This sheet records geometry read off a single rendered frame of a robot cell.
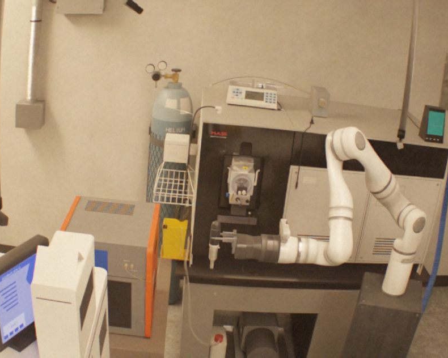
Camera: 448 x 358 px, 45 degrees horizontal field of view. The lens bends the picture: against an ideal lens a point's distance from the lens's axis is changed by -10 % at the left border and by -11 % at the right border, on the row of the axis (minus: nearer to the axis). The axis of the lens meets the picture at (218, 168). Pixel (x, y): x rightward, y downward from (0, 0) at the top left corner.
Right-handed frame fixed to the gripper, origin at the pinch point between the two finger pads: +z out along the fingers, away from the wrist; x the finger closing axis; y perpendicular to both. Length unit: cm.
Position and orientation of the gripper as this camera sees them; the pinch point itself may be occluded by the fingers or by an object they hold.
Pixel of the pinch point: (211, 235)
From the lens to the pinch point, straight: 158.6
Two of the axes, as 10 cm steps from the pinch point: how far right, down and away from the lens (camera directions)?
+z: -10.0, -0.9, -0.3
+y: -1.0, 9.4, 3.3
